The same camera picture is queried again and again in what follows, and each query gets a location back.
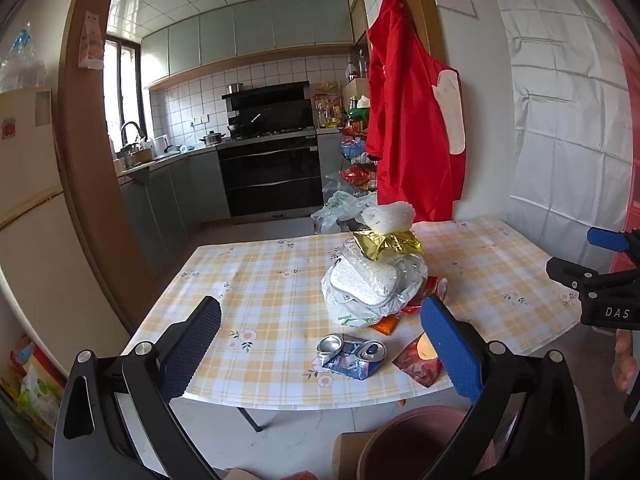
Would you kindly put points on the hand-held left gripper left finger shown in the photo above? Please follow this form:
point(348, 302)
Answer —
point(195, 340)

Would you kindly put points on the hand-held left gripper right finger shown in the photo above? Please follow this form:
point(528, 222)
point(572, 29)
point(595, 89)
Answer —
point(450, 350)

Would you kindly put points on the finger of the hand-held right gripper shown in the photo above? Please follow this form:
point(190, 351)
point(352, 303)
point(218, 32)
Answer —
point(570, 270)
point(607, 240)

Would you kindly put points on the orange plastic wrapper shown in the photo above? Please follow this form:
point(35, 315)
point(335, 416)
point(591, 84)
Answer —
point(385, 325)

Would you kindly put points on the crushed aluminium drink can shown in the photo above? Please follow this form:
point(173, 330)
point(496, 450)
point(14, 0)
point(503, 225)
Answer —
point(350, 360)

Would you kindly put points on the brown plastic bin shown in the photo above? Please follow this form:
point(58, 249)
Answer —
point(415, 445)

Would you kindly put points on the white green plastic bag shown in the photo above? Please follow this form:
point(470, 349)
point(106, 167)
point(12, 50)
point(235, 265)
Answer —
point(350, 312)

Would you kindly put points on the person's right hand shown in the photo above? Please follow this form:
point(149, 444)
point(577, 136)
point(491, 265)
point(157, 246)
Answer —
point(625, 360)

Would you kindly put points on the dark red snack wrapper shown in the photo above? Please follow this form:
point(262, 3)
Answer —
point(417, 365)

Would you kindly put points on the checked floral tablecloth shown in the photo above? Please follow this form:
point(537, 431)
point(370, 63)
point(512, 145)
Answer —
point(280, 300)

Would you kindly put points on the black metal table leg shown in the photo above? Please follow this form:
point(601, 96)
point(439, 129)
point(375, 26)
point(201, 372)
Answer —
point(250, 420)

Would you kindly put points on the white foam packing sheet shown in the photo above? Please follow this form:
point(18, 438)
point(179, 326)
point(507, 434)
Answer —
point(365, 280)

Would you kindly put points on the gold foil wrapper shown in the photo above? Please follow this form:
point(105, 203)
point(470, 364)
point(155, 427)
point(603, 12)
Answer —
point(395, 245)

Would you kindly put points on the grey lower kitchen cabinets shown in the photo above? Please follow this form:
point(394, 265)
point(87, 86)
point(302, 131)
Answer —
point(165, 200)

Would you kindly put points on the grey kitchen cabinets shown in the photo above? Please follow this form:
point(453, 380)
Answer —
point(250, 30)
point(165, 200)

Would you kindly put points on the white foam fruit net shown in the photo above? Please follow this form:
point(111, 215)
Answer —
point(390, 217)

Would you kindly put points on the colourful snack bags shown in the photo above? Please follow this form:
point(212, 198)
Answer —
point(35, 390)

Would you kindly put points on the crumpled plastic bags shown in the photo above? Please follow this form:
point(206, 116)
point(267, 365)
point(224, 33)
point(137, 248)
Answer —
point(340, 207)

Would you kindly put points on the black built-in oven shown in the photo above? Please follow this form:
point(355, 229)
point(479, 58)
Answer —
point(270, 175)

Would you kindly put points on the beige refrigerator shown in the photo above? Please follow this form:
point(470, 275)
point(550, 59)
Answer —
point(40, 240)

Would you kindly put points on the steel cooking pot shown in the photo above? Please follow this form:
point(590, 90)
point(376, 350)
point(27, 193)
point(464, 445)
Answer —
point(214, 138)

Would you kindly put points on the red hanging apron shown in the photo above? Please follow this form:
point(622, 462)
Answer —
point(410, 135)

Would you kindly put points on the steel kitchen faucet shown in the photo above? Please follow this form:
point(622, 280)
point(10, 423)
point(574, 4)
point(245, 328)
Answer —
point(131, 123)

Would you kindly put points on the black range hood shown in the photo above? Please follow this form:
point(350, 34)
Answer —
point(270, 110)

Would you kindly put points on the small steel pot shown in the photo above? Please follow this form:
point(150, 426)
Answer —
point(235, 88)

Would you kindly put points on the kitchen window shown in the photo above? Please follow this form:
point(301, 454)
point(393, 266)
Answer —
point(112, 90)

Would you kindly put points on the wooden door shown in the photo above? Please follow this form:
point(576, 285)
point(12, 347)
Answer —
point(431, 15)

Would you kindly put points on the grey upper kitchen cabinets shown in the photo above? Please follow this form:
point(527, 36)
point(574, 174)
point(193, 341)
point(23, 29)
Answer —
point(250, 30)

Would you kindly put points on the clear plastic bags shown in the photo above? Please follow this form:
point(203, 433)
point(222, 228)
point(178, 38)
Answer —
point(22, 65)

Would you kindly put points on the white creased wall sheet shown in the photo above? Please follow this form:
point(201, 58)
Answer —
point(560, 110)

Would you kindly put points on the wooden door frame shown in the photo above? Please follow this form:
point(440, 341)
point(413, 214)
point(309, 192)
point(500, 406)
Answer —
point(80, 160)

